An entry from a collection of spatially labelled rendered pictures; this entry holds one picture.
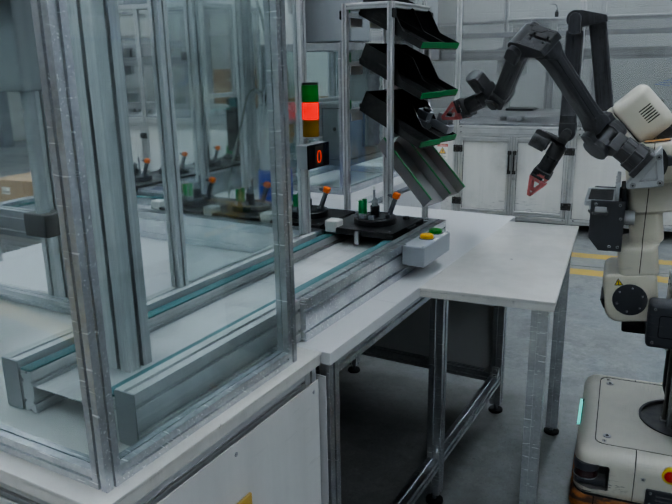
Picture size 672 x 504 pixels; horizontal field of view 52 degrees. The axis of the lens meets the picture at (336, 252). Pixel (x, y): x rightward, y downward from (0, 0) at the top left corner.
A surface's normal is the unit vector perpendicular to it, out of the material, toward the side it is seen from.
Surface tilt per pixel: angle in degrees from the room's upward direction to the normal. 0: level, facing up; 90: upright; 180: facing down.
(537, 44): 47
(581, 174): 90
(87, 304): 90
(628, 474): 90
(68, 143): 90
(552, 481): 0
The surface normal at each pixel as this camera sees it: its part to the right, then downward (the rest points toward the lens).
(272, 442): 0.87, 0.12
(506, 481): 0.00, -0.96
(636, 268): -0.38, 0.25
